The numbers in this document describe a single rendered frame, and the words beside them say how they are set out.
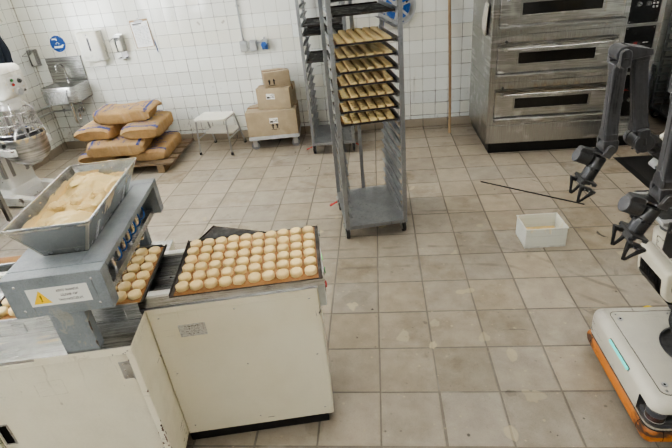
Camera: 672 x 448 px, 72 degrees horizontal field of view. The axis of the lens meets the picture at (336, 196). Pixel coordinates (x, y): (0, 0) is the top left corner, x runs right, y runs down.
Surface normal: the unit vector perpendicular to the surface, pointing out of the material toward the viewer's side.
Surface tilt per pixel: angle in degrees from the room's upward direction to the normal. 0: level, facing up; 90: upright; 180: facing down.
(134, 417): 90
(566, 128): 92
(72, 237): 110
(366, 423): 0
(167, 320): 90
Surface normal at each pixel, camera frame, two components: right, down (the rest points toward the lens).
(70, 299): 0.10, 0.45
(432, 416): -0.09, -0.88
